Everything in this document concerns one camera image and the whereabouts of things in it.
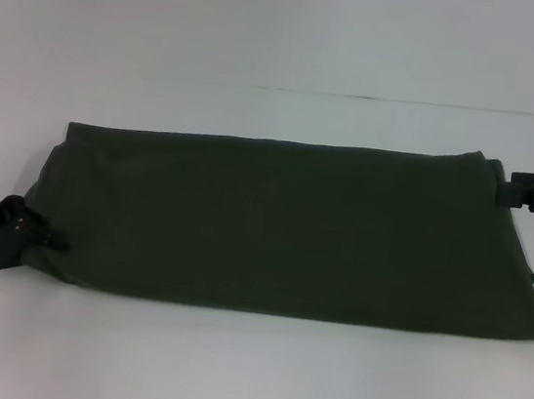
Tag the dark green shirt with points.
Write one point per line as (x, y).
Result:
(268, 224)

